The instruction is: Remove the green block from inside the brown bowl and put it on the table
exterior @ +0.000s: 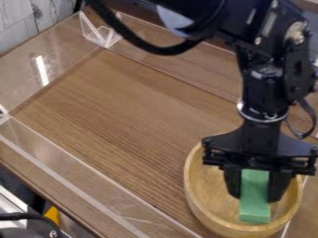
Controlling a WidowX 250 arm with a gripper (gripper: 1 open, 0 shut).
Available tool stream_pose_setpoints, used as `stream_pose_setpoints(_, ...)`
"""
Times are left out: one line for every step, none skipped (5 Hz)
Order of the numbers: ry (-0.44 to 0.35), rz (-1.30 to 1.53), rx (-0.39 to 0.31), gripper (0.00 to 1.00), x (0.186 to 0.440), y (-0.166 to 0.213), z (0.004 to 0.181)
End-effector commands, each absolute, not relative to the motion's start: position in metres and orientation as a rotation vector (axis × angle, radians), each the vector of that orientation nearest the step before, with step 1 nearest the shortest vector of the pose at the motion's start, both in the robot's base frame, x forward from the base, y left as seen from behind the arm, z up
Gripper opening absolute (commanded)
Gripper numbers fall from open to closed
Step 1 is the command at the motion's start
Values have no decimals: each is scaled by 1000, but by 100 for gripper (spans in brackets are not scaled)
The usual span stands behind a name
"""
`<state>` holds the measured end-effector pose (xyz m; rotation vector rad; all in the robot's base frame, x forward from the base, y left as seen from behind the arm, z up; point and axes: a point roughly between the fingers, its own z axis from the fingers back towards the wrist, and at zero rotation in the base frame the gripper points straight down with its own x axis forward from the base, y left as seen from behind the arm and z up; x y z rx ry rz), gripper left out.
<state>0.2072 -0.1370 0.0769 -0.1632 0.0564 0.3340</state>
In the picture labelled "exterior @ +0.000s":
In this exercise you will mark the clear acrylic enclosure wall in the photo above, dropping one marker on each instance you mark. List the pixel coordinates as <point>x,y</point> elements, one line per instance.
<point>99,123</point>

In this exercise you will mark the yellow warning sticker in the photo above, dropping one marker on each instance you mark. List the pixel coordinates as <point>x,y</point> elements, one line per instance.
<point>52,213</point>

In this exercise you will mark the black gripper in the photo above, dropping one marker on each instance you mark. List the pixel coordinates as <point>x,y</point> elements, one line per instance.
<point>259,147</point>

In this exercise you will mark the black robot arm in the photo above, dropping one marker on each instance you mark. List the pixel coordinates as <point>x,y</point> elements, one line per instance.
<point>268,33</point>

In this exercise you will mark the brown wooden bowl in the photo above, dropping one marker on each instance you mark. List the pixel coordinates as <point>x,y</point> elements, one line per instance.
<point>215,208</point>

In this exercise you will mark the green rectangular block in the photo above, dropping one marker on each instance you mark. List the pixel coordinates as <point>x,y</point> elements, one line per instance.
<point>254,206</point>

